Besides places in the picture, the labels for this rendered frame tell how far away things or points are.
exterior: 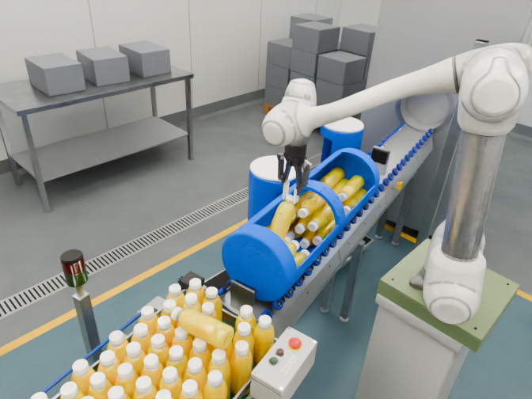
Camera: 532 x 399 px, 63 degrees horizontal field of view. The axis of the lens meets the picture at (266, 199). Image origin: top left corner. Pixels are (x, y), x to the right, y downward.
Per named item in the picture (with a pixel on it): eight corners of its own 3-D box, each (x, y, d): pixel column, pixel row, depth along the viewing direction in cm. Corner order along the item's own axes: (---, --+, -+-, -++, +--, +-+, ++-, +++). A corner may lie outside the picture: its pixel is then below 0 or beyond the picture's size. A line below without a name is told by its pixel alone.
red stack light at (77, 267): (89, 266, 133) (88, 256, 131) (71, 278, 128) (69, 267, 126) (76, 258, 136) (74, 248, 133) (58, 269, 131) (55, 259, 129)
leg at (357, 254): (349, 318, 281) (366, 241, 248) (346, 324, 277) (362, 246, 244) (341, 314, 284) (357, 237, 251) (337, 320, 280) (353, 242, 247)
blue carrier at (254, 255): (371, 209, 219) (387, 160, 203) (280, 315, 156) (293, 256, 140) (321, 187, 231) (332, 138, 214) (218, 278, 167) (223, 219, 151)
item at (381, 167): (385, 174, 254) (390, 150, 246) (383, 176, 251) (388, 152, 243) (369, 169, 259) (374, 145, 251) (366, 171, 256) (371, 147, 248)
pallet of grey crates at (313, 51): (371, 125, 565) (390, 28, 502) (335, 142, 515) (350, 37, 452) (301, 100, 634) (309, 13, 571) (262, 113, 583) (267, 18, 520)
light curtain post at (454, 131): (410, 295, 302) (489, 40, 212) (408, 301, 298) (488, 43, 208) (401, 292, 305) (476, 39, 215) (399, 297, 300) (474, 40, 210)
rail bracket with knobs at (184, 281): (209, 299, 166) (209, 279, 161) (196, 310, 161) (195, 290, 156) (189, 288, 171) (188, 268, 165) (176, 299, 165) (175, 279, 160)
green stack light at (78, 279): (93, 279, 135) (90, 266, 133) (74, 290, 131) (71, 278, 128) (79, 270, 138) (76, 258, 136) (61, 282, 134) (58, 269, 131)
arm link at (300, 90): (287, 117, 151) (274, 131, 141) (291, 72, 143) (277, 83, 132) (317, 123, 148) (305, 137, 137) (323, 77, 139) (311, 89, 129)
